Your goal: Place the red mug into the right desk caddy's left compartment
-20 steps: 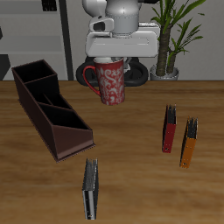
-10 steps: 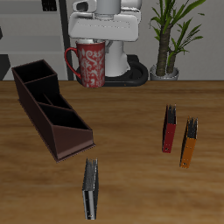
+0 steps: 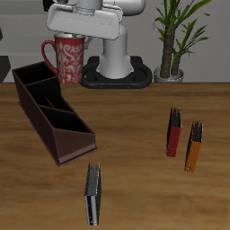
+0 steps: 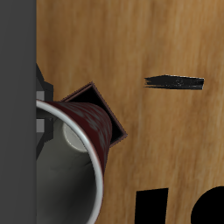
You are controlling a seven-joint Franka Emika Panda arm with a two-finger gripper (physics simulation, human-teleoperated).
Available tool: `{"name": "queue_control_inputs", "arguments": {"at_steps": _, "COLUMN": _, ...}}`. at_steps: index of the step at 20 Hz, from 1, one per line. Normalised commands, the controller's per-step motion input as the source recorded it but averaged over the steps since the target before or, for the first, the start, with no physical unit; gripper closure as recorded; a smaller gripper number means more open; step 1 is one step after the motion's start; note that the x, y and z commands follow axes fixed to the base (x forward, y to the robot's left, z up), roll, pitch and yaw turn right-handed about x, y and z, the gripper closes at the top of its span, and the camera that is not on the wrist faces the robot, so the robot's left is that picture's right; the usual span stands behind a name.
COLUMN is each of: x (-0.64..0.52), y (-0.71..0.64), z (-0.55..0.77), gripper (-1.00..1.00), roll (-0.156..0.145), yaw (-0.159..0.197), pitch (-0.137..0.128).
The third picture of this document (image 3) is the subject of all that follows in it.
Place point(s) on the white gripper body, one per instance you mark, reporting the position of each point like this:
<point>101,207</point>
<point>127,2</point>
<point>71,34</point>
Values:
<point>84,21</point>

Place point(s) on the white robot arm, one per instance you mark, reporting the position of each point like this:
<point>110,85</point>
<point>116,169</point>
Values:
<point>115,57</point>

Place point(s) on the red patterned mug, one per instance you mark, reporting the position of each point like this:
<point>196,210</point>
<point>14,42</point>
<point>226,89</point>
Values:
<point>70,58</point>

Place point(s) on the dark brown desk caddy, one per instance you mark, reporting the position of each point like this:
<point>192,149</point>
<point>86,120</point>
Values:
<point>57,119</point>

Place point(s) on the potted palm plant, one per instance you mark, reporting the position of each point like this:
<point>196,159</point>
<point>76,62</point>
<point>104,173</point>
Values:
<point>169,39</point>

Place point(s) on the red standing book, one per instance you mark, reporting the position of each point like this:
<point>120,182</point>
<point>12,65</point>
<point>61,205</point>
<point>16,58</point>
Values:
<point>173,136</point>

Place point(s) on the orange standing book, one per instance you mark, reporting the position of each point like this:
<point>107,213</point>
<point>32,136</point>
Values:
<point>193,149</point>

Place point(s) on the black standing book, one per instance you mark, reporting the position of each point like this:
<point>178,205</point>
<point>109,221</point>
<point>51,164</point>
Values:
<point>92,194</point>

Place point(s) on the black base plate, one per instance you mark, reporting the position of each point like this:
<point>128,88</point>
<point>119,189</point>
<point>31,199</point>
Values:
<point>140,78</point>

